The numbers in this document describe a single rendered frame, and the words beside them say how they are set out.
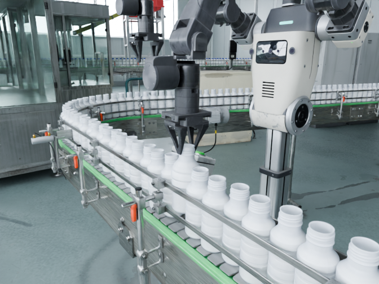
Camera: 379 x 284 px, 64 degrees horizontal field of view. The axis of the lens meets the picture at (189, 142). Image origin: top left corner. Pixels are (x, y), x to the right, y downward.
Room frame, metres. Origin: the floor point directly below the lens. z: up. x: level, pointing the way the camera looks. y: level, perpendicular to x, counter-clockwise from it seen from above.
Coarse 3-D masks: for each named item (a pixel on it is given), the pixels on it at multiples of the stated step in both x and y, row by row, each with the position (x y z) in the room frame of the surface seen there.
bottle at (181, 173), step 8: (184, 144) 0.70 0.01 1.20; (192, 144) 0.69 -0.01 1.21; (184, 152) 0.66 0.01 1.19; (192, 152) 0.67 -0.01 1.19; (184, 160) 0.66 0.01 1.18; (192, 160) 0.67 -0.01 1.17; (176, 168) 0.66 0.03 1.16; (184, 168) 0.65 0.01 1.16; (176, 176) 0.65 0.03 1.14; (184, 176) 0.65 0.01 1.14; (176, 184) 0.65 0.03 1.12; (184, 184) 0.65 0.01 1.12; (184, 192) 0.65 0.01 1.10; (176, 200) 0.66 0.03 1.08; (184, 200) 0.65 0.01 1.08; (176, 208) 0.65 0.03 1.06; (184, 208) 0.65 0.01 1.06
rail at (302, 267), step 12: (120, 156) 0.89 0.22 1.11; (108, 168) 0.98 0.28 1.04; (144, 192) 0.77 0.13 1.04; (180, 192) 0.63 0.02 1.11; (216, 216) 0.53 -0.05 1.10; (192, 228) 0.59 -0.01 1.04; (240, 228) 0.48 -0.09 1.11; (252, 240) 0.45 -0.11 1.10; (264, 240) 0.44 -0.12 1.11; (228, 252) 0.50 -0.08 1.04; (276, 252) 0.41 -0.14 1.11; (240, 264) 0.47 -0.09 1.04; (300, 264) 0.38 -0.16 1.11; (264, 276) 0.43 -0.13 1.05; (312, 276) 0.36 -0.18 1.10; (324, 276) 0.35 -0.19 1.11
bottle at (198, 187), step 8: (192, 168) 0.63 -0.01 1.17; (200, 168) 0.64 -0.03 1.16; (192, 176) 0.62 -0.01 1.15; (200, 176) 0.61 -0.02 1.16; (208, 176) 0.62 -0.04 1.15; (192, 184) 0.62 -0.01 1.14; (200, 184) 0.61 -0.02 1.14; (208, 184) 0.62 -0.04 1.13; (192, 192) 0.60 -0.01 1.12; (200, 192) 0.60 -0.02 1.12; (200, 200) 0.60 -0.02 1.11; (192, 208) 0.60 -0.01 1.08; (200, 208) 0.60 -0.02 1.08; (192, 216) 0.60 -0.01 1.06; (200, 216) 0.60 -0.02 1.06; (192, 224) 0.60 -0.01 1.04; (200, 224) 0.60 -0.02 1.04; (192, 232) 0.60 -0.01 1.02
